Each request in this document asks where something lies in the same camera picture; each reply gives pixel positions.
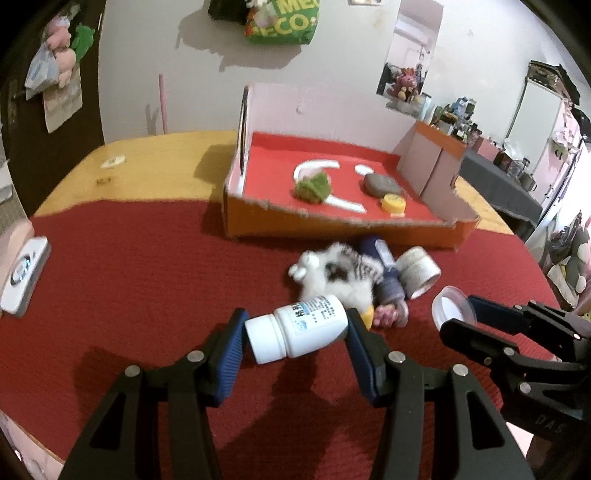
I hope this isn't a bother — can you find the green fuzzy toy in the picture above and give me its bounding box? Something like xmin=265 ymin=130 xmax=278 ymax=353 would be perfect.
xmin=293 ymin=170 xmax=333 ymax=204

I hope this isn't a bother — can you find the black hanging item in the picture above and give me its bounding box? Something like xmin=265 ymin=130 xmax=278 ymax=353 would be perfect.
xmin=208 ymin=0 xmax=252 ymax=26

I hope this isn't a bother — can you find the pile of plush toys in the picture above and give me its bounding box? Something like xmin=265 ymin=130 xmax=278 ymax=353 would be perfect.
xmin=546 ymin=215 xmax=591 ymax=310

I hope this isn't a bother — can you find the green snack bag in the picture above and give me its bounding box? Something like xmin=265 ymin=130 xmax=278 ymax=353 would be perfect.
xmin=244 ymin=0 xmax=321 ymax=46

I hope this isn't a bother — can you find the white plush toy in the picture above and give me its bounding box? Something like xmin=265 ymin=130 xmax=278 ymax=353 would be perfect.
xmin=288 ymin=243 xmax=384 ymax=308

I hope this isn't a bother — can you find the row of assorted bottles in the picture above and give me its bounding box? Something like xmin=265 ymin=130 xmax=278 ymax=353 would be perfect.
xmin=429 ymin=95 xmax=539 ymax=190

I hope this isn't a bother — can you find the red tablecloth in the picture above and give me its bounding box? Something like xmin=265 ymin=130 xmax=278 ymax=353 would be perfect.
xmin=0 ymin=196 xmax=561 ymax=462

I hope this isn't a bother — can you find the yellow round lid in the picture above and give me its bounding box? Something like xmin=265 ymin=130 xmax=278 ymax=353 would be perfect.
xmin=381 ymin=194 xmax=407 ymax=217

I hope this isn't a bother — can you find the grey eyeshadow case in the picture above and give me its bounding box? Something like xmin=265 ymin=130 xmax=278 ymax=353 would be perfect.
xmin=363 ymin=173 xmax=402 ymax=198

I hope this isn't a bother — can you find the dark brown door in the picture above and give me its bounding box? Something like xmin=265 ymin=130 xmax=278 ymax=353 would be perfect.
xmin=0 ymin=0 xmax=107 ymax=217

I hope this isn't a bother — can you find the small yellow-haired doll figure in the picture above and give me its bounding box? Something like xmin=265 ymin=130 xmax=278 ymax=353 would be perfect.
xmin=360 ymin=300 xmax=409 ymax=329

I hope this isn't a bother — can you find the orange cardboard box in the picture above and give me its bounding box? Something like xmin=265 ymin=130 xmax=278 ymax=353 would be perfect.
xmin=223 ymin=82 xmax=478 ymax=252

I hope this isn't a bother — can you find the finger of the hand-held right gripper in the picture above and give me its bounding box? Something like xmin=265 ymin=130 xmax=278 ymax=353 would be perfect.
xmin=468 ymin=295 xmax=561 ymax=358
xmin=438 ymin=318 xmax=532 ymax=393

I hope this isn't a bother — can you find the brown paper bag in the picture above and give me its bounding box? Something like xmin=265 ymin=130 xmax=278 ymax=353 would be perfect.
xmin=42 ymin=83 xmax=84 ymax=134

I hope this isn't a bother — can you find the clear round lid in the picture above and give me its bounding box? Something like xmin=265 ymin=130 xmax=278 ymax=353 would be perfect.
xmin=431 ymin=285 xmax=477 ymax=330

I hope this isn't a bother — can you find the dark blue bottle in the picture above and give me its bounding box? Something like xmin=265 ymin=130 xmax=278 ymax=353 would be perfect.
xmin=359 ymin=235 xmax=407 ymax=303

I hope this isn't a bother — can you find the pale pink plush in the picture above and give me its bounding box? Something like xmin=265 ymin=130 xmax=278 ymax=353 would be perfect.
xmin=53 ymin=46 xmax=77 ymax=88

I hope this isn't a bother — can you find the pink pig plush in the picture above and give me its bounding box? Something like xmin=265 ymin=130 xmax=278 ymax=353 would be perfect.
xmin=46 ymin=16 xmax=75 ymax=49

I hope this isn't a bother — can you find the clear plastic bag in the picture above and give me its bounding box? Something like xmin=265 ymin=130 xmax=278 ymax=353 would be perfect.
xmin=24 ymin=46 xmax=61 ymax=100

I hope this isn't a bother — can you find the white pill bottle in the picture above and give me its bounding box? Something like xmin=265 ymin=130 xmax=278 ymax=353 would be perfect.
xmin=244 ymin=295 xmax=348 ymax=365

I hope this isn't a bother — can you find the green plush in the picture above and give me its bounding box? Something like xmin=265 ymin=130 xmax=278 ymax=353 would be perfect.
xmin=71 ymin=24 xmax=96 ymax=61

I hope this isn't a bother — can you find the white cream jar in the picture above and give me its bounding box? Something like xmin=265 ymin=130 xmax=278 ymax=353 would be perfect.
xmin=397 ymin=246 xmax=441 ymax=300

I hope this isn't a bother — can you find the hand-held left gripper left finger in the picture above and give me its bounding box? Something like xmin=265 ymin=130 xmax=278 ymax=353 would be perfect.
xmin=58 ymin=308 xmax=251 ymax=480

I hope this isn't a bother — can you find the pink stick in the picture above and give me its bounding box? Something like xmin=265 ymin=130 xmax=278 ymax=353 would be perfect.
xmin=158 ymin=73 xmax=168 ymax=136

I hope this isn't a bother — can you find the standing mirror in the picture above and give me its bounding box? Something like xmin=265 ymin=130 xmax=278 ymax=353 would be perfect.
xmin=505 ymin=76 xmax=566 ymax=153

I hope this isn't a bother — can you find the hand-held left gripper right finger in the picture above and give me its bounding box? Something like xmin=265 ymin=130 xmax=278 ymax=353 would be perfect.
xmin=345 ymin=308 xmax=536 ymax=480

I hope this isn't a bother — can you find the white remote control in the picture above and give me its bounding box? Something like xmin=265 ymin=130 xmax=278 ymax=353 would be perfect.
xmin=0 ymin=236 xmax=51 ymax=318

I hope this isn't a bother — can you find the dark side table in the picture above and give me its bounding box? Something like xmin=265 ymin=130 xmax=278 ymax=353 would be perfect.
xmin=457 ymin=148 xmax=543 ymax=241

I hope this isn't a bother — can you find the pink cabinet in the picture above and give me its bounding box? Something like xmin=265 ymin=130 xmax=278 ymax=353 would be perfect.
xmin=538 ymin=99 xmax=591 ymax=222

